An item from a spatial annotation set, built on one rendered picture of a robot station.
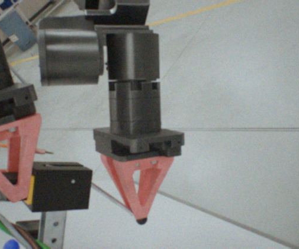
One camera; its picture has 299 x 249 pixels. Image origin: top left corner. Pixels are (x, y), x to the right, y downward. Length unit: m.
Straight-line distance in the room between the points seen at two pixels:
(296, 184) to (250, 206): 0.22
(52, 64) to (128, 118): 0.09
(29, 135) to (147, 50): 0.15
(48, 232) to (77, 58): 0.17
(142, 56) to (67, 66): 0.08
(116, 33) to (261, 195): 1.46
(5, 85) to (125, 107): 0.12
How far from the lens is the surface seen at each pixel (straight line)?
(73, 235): 0.46
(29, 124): 0.33
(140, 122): 0.38
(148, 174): 0.44
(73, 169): 0.37
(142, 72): 0.38
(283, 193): 1.75
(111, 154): 0.40
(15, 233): 0.21
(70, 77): 0.38
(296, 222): 1.65
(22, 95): 0.31
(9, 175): 0.37
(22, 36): 7.31
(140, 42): 0.38
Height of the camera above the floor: 1.31
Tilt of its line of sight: 30 degrees down
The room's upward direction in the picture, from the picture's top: 36 degrees counter-clockwise
